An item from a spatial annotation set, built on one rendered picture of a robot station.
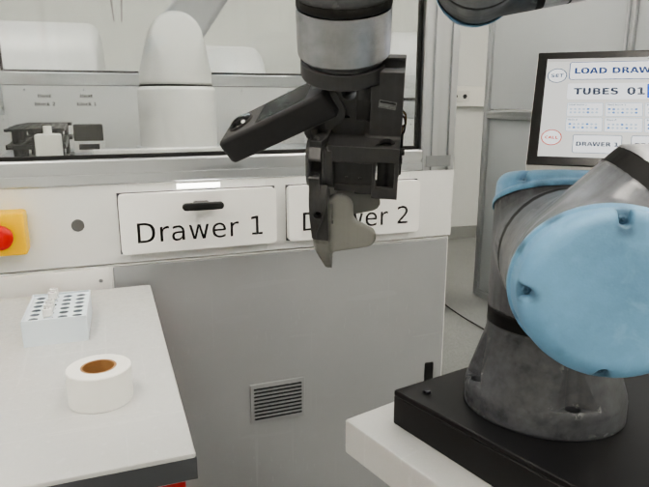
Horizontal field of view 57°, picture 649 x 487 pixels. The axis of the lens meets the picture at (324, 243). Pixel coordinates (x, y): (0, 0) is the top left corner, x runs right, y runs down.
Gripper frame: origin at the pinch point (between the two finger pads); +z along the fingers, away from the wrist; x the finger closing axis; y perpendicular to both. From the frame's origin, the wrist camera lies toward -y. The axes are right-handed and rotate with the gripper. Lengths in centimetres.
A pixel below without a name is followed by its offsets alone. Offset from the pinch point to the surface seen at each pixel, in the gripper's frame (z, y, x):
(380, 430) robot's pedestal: 14.6, 7.1, -11.8
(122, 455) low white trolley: 12.0, -17.1, -19.3
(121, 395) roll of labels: 14.9, -21.5, -10.8
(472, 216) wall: 260, 65, 353
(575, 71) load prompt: 18, 44, 86
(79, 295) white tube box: 26, -42, 14
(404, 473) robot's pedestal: 13.5, 9.7, -16.9
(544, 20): 60, 66, 238
